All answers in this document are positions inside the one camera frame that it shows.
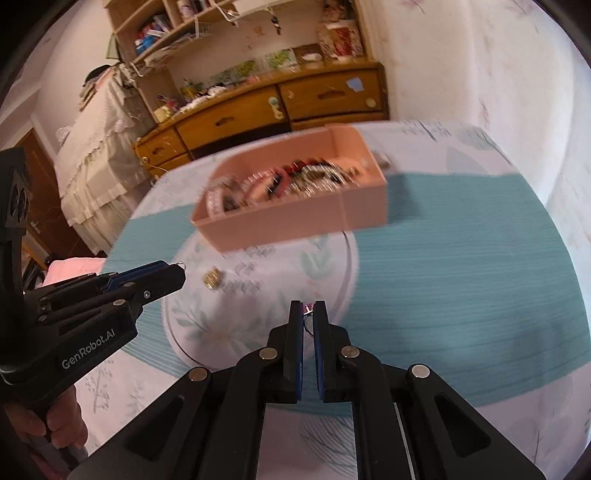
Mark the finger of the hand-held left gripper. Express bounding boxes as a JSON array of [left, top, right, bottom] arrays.
[[95, 260, 170, 289], [122, 263, 187, 304]]

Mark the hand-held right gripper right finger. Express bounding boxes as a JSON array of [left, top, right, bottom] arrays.
[[314, 300, 546, 480]]

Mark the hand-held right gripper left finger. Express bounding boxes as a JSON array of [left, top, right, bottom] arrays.
[[78, 300, 305, 480]]

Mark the pink band smart watch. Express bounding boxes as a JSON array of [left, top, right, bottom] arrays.
[[207, 174, 243, 217]]

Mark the pink plastic box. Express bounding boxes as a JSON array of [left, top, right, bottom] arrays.
[[191, 124, 389, 254]]

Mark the gold leaf brooch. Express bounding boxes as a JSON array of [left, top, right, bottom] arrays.
[[300, 166, 356, 197]]

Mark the red cord bracelet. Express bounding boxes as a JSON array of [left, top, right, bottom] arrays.
[[274, 158, 319, 185]]

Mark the person's left hand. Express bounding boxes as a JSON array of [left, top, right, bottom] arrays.
[[4, 385, 88, 450]]

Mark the pink quilted blanket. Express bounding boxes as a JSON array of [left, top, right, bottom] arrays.
[[44, 258, 110, 291]]

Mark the white lace cloth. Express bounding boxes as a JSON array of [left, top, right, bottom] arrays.
[[54, 69, 154, 256]]

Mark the brown wooden door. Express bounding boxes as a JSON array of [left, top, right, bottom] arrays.
[[0, 129, 95, 278]]

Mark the tree print tablecloth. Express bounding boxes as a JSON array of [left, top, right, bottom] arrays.
[[74, 119, 591, 480]]

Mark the wooden desk with drawers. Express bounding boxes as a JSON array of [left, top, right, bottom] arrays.
[[134, 60, 389, 182]]

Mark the wooden shelf hutch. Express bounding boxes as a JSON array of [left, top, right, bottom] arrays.
[[104, 0, 371, 121]]

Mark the red patterned cup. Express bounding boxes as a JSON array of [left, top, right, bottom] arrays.
[[329, 23, 364, 59]]

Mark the white leaf print sheet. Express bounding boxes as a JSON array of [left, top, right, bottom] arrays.
[[382, 0, 591, 210]]

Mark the white wire basket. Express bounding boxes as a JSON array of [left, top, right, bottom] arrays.
[[131, 17, 209, 75]]

